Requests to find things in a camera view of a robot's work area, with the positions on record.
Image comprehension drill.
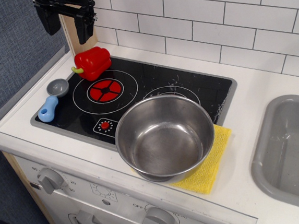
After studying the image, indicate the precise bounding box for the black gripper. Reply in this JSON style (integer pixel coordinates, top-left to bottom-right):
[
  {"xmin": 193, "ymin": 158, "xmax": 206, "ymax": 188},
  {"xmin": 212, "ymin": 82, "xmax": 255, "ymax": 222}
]
[{"xmin": 33, "ymin": 0, "xmax": 95, "ymax": 45}]

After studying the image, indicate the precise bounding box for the stainless steel pan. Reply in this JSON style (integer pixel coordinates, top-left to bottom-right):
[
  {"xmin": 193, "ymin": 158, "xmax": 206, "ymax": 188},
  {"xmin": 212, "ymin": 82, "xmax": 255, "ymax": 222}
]
[{"xmin": 115, "ymin": 95, "xmax": 215, "ymax": 182}]

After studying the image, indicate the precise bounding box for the yellow cloth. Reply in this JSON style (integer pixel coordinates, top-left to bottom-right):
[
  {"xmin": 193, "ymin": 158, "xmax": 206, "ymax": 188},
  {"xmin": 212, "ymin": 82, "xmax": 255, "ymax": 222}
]
[{"xmin": 170, "ymin": 125, "xmax": 232, "ymax": 194}]

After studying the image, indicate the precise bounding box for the red toy bell pepper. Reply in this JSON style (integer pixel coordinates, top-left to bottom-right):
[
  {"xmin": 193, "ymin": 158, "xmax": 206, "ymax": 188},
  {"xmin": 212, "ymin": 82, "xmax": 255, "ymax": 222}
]
[{"xmin": 71, "ymin": 46, "xmax": 112, "ymax": 81}]

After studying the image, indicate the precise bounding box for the grey and blue toy scoop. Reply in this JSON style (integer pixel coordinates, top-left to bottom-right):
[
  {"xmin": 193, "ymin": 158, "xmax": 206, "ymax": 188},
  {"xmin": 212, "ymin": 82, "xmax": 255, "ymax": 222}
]
[{"xmin": 38, "ymin": 79, "xmax": 69, "ymax": 123}]

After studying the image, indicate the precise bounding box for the black toy stove top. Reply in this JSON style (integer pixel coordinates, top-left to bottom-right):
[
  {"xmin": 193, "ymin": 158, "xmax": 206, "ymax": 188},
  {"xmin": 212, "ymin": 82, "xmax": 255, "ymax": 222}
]
[{"xmin": 31, "ymin": 58, "xmax": 237, "ymax": 150}]

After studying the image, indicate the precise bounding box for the grey left oven knob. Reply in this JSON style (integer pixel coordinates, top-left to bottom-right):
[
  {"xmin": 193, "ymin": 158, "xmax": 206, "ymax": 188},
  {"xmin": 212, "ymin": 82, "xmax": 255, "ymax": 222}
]
[{"xmin": 37, "ymin": 168, "xmax": 64, "ymax": 194}]

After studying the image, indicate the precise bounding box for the grey oven knob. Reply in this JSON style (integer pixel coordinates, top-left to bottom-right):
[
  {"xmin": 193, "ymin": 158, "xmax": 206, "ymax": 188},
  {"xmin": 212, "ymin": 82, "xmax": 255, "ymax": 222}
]
[
  {"xmin": 37, "ymin": 168, "xmax": 64, "ymax": 194},
  {"xmin": 142, "ymin": 207, "xmax": 175, "ymax": 224}
]

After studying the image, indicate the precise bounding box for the grey right oven knob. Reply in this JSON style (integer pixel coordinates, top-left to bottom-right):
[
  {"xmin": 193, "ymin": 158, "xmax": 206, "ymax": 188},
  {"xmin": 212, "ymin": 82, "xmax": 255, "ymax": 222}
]
[{"xmin": 142, "ymin": 207, "xmax": 175, "ymax": 224}]

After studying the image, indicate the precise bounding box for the grey sink basin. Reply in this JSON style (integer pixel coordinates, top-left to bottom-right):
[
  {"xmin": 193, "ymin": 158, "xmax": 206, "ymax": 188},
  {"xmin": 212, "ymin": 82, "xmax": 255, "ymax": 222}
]
[{"xmin": 251, "ymin": 95, "xmax": 299, "ymax": 206}]

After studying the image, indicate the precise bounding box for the wooden side post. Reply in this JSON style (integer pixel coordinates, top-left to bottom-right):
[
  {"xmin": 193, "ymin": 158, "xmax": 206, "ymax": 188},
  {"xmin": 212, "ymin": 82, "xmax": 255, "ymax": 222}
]
[{"xmin": 59, "ymin": 15, "xmax": 98, "ymax": 57}]

